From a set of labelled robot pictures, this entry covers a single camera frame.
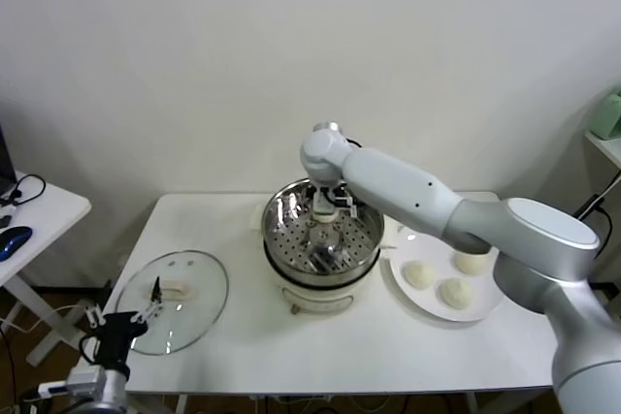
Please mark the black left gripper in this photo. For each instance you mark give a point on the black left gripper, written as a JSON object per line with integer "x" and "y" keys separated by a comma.
{"x": 116, "y": 336}

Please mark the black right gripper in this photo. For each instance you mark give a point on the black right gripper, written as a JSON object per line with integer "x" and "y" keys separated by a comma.
{"x": 324, "y": 200}

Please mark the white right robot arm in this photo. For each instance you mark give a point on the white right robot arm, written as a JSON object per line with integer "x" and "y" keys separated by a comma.
{"x": 398, "y": 181}

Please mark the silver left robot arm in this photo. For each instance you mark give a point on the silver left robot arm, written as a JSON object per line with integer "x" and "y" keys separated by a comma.
{"x": 104, "y": 392}

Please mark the stainless steel steamer basket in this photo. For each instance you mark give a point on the stainless steel steamer basket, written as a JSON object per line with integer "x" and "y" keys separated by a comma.
{"x": 281, "y": 220}

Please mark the glass pot lid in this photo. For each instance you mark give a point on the glass pot lid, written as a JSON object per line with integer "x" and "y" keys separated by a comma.
{"x": 194, "y": 307}

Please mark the white electric cooking pot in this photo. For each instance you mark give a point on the white electric cooking pot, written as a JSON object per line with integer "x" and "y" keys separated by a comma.
{"x": 315, "y": 300}

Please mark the white side table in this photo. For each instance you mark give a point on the white side table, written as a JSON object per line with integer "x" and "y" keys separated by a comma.
{"x": 48, "y": 220}

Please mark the blue computer mouse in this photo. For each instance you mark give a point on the blue computer mouse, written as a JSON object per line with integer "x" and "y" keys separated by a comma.
{"x": 13, "y": 241}

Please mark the white round plate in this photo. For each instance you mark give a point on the white round plate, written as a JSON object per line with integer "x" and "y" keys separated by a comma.
{"x": 427, "y": 307}

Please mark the small black device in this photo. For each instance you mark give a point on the small black device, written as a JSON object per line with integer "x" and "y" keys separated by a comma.
{"x": 5, "y": 221}

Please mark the black laptop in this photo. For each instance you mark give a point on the black laptop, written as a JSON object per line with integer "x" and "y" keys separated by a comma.
{"x": 6, "y": 162}

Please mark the white shelf board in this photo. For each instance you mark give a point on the white shelf board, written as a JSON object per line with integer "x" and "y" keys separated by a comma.
{"x": 606, "y": 145}

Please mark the pale green box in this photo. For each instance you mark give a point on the pale green box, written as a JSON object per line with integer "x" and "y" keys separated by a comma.
{"x": 609, "y": 116}

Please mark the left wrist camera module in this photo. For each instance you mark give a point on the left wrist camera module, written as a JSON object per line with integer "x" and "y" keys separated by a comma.
{"x": 52, "y": 390}

